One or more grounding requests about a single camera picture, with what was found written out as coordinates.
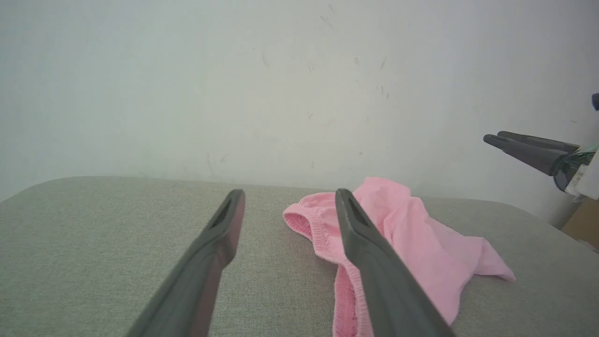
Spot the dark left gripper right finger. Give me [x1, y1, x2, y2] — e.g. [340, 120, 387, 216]
[335, 188, 457, 337]

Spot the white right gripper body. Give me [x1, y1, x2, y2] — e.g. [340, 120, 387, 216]
[552, 144, 599, 201]

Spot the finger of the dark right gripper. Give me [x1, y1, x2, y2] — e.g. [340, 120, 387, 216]
[483, 134, 570, 176]
[497, 131, 581, 153]

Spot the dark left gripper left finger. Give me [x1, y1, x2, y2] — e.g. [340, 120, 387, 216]
[125, 189, 247, 337]

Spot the pink garment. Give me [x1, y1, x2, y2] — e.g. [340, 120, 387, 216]
[282, 176, 517, 337]

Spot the brown cardboard box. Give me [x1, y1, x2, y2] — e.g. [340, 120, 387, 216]
[561, 197, 599, 249]

